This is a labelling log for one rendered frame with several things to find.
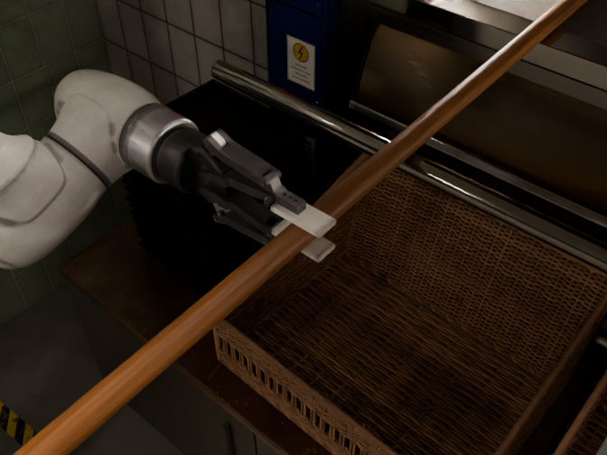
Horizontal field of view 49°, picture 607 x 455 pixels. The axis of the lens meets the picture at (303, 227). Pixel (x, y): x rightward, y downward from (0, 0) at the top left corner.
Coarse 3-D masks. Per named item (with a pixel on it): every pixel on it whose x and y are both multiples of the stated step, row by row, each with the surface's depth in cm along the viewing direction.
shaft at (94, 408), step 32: (576, 0) 110; (544, 32) 104; (512, 64) 99; (448, 96) 90; (416, 128) 85; (384, 160) 81; (352, 192) 77; (256, 256) 69; (288, 256) 71; (224, 288) 66; (256, 288) 68; (192, 320) 64; (160, 352) 61; (128, 384) 59; (64, 416) 57; (96, 416) 57; (32, 448) 54; (64, 448) 55
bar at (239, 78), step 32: (224, 64) 102; (256, 96) 99; (288, 96) 96; (320, 128) 93; (352, 128) 91; (416, 160) 86; (448, 192) 84; (480, 192) 81; (512, 224) 80; (544, 224) 78; (576, 256) 76
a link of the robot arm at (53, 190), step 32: (0, 160) 78; (32, 160) 79; (64, 160) 82; (0, 192) 78; (32, 192) 79; (64, 192) 82; (96, 192) 85; (0, 224) 79; (32, 224) 80; (64, 224) 83; (0, 256) 80; (32, 256) 82
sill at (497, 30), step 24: (384, 0) 121; (408, 0) 118; (432, 0) 116; (456, 0) 116; (432, 24) 117; (456, 24) 114; (480, 24) 111; (504, 24) 110; (528, 24) 110; (552, 48) 105; (576, 48) 105; (600, 48) 105; (576, 72) 104; (600, 72) 102
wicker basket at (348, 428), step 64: (384, 192) 142; (384, 256) 147; (448, 256) 136; (512, 256) 127; (256, 320) 138; (320, 320) 141; (384, 320) 141; (448, 320) 141; (512, 320) 131; (576, 320) 122; (256, 384) 128; (320, 384) 130; (448, 384) 129; (384, 448) 105; (448, 448) 121; (512, 448) 110
